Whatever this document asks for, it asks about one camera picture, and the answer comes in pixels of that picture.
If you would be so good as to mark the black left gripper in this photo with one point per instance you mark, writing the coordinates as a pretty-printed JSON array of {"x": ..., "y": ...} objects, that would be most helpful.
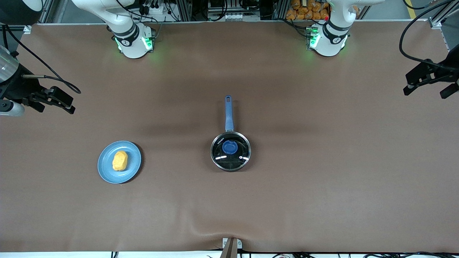
[{"x": 451, "y": 70}]

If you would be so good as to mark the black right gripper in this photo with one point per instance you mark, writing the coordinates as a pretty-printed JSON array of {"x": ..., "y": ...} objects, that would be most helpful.
[{"x": 19, "y": 89}]

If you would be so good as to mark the yellow potato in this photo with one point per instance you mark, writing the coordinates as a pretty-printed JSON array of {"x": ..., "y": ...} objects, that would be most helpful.
[{"x": 120, "y": 161}]

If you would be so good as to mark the glass lid with blue knob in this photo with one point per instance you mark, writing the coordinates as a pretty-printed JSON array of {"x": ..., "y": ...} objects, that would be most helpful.
[{"x": 230, "y": 147}]

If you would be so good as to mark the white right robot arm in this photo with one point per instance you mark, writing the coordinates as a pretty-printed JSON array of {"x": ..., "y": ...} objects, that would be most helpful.
[{"x": 131, "y": 43}]

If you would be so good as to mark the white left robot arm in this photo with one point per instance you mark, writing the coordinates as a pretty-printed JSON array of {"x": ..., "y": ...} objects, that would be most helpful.
[{"x": 328, "y": 44}]

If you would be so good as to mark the blue plate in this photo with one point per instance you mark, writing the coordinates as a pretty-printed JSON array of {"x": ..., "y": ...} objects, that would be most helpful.
[{"x": 107, "y": 168}]

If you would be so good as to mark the white power strip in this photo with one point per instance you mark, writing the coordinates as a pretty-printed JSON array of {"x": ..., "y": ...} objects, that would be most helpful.
[{"x": 157, "y": 10}]

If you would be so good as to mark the pile of orange objects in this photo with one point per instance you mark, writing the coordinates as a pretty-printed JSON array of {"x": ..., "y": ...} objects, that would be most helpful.
[{"x": 308, "y": 10}]

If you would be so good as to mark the brown table cloth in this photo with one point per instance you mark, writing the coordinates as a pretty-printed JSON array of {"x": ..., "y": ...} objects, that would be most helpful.
[{"x": 322, "y": 197}]

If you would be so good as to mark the black device box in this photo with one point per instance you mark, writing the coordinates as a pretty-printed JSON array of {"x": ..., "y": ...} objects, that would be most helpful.
[{"x": 218, "y": 4}]

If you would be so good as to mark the white terminal block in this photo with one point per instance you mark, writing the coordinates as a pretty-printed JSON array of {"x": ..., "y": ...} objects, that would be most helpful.
[{"x": 236, "y": 16}]

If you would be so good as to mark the grey metal table clamp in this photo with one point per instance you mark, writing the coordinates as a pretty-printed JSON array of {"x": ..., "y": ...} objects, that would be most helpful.
[{"x": 231, "y": 245}]

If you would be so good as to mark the slanted aluminium frame profile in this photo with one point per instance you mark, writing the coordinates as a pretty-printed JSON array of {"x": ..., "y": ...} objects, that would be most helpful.
[{"x": 446, "y": 12}]

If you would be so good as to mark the aluminium frame post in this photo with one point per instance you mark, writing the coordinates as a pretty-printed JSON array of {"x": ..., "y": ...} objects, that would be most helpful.
[
  {"x": 184, "y": 10},
  {"x": 281, "y": 9},
  {"x": 52, "y": 10}
]

